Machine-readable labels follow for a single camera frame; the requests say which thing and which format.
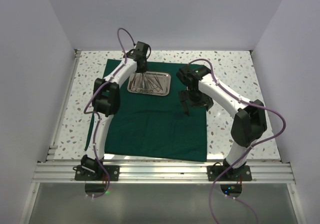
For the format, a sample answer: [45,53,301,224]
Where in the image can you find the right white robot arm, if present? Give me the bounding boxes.
[176,65,267,180]

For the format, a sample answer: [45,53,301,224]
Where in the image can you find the dark green surgical cloth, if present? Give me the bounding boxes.
[84,59,208,162]

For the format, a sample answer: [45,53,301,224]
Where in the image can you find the steel instrument tray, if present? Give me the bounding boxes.
[127,71,171,96]

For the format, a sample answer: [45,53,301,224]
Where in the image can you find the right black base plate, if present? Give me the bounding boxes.
[206,162,253,181]

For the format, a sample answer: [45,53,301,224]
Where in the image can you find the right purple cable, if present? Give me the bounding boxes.
[187,58,287,224]

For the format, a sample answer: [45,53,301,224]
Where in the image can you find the steel surgical scissors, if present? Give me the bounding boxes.
[146,74,164,94]

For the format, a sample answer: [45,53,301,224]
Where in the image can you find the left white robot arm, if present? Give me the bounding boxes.
[73,42,151,181]

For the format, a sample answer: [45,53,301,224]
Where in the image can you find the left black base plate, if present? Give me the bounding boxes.
[72,165,120,181]

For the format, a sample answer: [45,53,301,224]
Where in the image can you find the aluminium mounting rail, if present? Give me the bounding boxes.
[31,159,296,184]

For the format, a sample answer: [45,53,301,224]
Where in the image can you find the left side aluminium rail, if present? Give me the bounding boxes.
[45,49,82,162]

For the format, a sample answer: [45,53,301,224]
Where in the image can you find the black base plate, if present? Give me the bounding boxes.
[72,165,120,181]
[206,162,253,181]

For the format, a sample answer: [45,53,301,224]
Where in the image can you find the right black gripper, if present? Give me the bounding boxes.
[179,88,214,115]

